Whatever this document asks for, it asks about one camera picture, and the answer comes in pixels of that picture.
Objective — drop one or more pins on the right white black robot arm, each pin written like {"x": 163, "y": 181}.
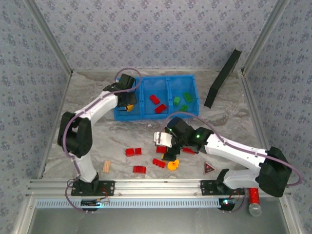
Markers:
{"x": 234, "y": 148}

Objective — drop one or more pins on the small white scrap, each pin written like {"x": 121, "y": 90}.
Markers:
{"x": 150, "y": 125}

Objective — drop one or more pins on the small black circuit board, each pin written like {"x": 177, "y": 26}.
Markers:
{"x": 226, "y": 202}
{"x": 90, "y": 202}

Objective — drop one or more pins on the red lego brick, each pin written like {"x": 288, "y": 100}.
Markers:
{"x": 138, "y": 151}
{"x": 160, "y": 108}
{"x": 154, "y": 99}
{"x": 160, "y": 150}
{"x": 139, "y": 169}
{"x": 129, "y": 152}
{"x": 158, "y": 162}
{"x": 189, "y": 151}

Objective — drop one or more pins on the green lego brick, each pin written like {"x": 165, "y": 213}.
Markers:
{"x": 183, "y": 108}
{"x": 177, "y": 100}
{"x": 188, "y": 96}

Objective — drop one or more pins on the aluminium frame rail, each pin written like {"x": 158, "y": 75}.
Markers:
{"x": 156, "y": 187}

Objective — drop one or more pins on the yellow rounded lego piece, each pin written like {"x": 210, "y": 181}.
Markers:
{"x": 173, "y": 165}

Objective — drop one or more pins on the yellow lego brick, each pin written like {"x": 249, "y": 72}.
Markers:
{"x": 130, "y": 108}

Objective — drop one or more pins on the black red triangle sign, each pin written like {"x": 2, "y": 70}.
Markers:
{"x": 209, "y": 168}

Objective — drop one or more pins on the small wooden block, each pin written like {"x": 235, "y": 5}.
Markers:
{"x": 106, "y": 166}

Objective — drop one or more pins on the red glitter tube clear cap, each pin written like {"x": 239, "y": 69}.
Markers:
{"x": 254, "y": 196}

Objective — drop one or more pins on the aluminium side rail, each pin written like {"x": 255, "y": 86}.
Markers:
{"x": 63, "y": 97}
{"x": 252, "y": 97}

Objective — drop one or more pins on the aluminium corner post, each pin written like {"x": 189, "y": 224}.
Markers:
{"x": 262, "y": 36}
{"x": 52, "y": 36}

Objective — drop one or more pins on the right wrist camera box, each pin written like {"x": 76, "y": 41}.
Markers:
{"x": 162, "y": 139}

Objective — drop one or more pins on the black foam panel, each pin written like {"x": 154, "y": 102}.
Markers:
{"x": 223, "y": 78}

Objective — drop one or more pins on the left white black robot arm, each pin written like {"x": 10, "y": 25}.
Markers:
{"x": 97, "y": 107}

